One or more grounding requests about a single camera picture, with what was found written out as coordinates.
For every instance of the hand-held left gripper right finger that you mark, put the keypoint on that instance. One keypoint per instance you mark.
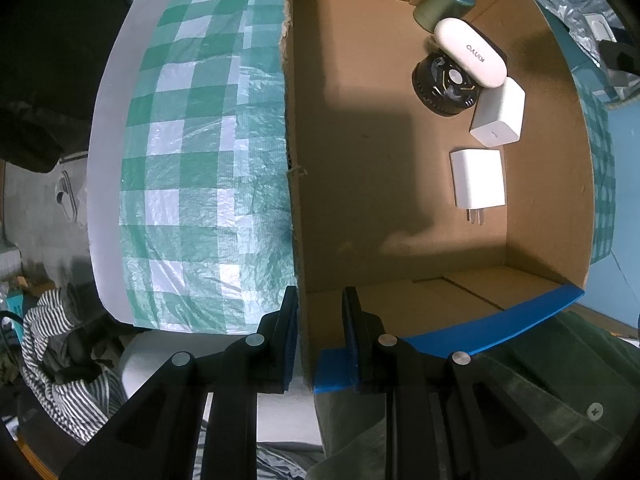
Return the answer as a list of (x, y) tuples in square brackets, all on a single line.
[(352, 350)]

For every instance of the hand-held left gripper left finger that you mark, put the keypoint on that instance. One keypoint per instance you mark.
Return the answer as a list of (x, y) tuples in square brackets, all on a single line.
[(286, 360)]

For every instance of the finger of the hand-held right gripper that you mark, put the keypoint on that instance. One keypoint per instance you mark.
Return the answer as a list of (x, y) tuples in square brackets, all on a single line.
[(622, 57)]

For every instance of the white cube charger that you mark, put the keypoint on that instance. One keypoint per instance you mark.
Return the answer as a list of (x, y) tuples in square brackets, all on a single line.
[(497, 115)]

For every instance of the white oval case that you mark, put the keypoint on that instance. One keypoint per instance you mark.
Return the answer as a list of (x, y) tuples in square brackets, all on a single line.
[(470, 50)]

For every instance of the brown cardboard box blue rim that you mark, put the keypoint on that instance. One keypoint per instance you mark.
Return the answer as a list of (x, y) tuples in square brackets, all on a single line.
[(375, 185)]

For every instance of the black round lens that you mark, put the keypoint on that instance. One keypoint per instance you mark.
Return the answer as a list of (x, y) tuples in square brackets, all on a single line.
[(440, 90)]

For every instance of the green round tin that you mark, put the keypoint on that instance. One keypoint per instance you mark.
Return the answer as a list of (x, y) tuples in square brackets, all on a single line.
[(445, 2)]

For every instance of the white plug charger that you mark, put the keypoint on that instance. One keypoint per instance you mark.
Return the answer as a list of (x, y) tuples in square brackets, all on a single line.
[(477, 177)]

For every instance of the small white block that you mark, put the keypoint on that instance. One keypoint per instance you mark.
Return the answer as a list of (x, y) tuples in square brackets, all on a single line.
[(599, 27)]

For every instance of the grey blue cloth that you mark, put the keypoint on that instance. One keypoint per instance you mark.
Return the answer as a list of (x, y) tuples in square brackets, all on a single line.
[(285, 462)]

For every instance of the large-check green plastic tablecloth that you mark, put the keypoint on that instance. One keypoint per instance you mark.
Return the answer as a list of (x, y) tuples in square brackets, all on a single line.
[(200, 185)]

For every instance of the person's green jacket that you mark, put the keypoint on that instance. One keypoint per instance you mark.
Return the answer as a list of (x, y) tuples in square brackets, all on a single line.
[(550, 400)]

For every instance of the black white striped cloth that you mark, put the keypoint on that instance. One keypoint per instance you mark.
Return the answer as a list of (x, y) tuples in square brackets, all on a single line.
[(50, 320)]

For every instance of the teal box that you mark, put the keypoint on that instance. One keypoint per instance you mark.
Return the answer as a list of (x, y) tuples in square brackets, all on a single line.
[(16, 310)]

